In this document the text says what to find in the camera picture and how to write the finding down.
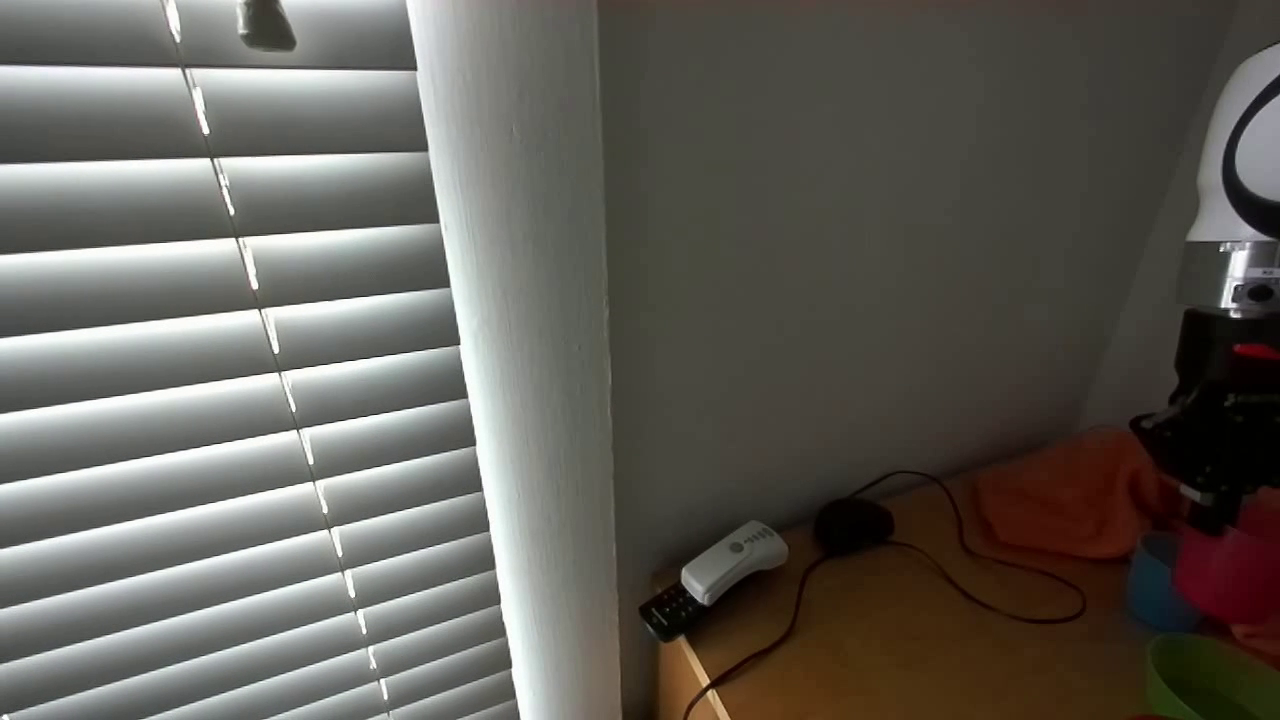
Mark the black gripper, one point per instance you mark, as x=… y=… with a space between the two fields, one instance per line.
x=1227 y=386

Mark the pink plastic cup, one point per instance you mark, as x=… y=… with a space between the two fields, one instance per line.
x=1232 y=581

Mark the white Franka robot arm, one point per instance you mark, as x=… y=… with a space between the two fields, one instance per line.
x=1232 y=146

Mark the green plastic bowl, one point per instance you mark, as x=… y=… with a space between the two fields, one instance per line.
x=1212 y=681

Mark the orange towel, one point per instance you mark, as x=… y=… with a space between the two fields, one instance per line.
x=1062 y=502

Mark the light wooden desk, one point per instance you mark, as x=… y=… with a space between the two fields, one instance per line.
x=905 y=655

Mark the black round power adapter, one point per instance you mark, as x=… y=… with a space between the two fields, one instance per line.
x=852 y=527

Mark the white plug adapter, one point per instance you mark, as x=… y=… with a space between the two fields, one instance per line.
x=730 y=563

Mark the black power strip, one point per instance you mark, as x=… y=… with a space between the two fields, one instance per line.
x=668 y=617

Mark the white window blind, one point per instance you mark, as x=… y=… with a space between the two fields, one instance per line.
x=225 y=400

